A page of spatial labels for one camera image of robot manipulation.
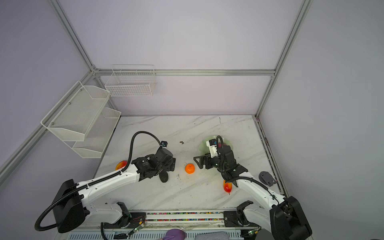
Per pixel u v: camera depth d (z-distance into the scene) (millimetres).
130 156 551
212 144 723
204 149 1006
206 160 714
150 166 581
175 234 698
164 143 723
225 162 634
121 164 902
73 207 388
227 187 815
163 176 836
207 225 732
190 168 889
